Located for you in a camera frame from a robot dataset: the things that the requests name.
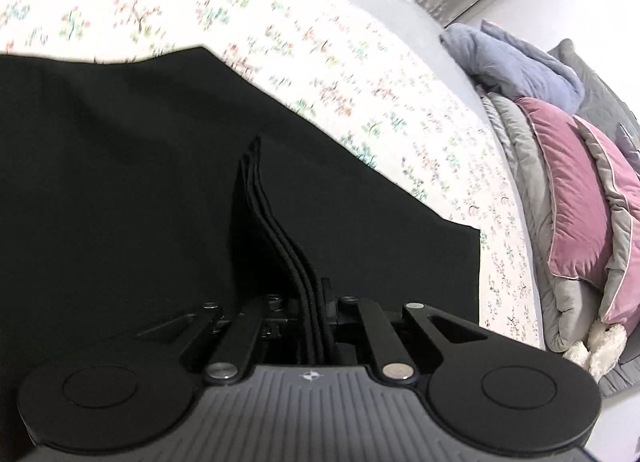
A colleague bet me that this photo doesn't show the dark pink velvet pillow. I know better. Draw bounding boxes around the dark pink velvet pillow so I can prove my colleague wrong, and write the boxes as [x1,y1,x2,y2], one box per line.
[515,96,613,283]

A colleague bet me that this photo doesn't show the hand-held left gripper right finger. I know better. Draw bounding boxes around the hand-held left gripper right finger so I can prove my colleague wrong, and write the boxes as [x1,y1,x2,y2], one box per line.
[320,278,490,388]

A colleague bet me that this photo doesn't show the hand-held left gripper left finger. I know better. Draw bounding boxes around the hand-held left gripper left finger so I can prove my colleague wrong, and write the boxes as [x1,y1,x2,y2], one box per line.
[135,294,302,388]

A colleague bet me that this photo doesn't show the pink and grey pillow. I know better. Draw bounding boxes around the pink and grey pillow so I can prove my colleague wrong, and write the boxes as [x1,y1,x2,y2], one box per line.
[575,114,640,337]

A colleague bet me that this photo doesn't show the floral bed cloth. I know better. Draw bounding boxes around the floral bed cloth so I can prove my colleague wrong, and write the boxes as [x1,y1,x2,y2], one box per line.
[0,0,543,350]

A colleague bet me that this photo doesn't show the white plush toy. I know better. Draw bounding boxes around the white plush toy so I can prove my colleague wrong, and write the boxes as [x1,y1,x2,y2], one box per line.
[562,319,628,390]

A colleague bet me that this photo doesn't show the grey quilted pillow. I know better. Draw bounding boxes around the grey quilted pillow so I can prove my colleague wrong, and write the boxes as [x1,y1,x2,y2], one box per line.
[547,39,640,173]

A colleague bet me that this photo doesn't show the blue-grey blanket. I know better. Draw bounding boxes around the blue-grey blanket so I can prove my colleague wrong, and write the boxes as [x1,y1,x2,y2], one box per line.
[440,19,586,115]

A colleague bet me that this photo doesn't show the black pants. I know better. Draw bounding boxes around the black pants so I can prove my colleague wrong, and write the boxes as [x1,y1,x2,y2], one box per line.
[0,46,483,462]

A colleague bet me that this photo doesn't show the grey quilt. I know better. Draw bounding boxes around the grey quilt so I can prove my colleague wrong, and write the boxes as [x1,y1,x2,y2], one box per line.
[477,86,640,398]

